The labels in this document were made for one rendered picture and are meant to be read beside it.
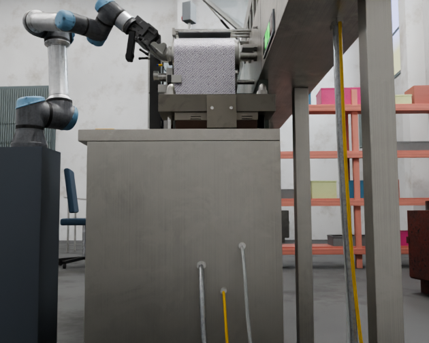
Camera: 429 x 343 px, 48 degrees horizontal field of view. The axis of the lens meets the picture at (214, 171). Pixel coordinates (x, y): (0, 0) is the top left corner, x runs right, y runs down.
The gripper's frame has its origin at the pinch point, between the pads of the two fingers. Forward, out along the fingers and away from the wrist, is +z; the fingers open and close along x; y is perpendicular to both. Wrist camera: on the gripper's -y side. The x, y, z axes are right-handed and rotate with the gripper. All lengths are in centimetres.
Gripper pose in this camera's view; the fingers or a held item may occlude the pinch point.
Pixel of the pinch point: (164, 60)
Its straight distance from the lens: 197.0
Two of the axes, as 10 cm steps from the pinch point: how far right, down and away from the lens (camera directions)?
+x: -0.1, 0.8, 10.0
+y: 6.4, -7.7, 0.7
